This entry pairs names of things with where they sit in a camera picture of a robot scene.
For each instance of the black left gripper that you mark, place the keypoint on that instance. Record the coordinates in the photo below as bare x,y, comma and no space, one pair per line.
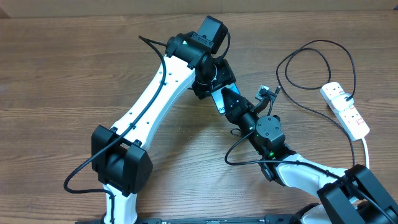
227,76

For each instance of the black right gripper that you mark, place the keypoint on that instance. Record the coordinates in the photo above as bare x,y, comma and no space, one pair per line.
233,112

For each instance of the blue Samsung Galaxy smartphone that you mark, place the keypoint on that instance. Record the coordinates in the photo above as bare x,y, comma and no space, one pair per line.
218,97

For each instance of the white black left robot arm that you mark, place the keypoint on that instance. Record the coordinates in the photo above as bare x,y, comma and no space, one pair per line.
120,152

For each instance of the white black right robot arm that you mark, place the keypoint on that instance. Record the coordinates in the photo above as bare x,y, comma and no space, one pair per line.
346,195

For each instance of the white USB charger plug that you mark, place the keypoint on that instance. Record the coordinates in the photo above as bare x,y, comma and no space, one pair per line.
341,102

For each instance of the white power strip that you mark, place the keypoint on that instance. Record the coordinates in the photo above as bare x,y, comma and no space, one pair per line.
350,119

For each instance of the brown cardboard box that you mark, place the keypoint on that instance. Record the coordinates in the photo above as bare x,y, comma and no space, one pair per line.
77,8

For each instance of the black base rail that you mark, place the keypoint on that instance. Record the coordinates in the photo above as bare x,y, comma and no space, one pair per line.
268,219

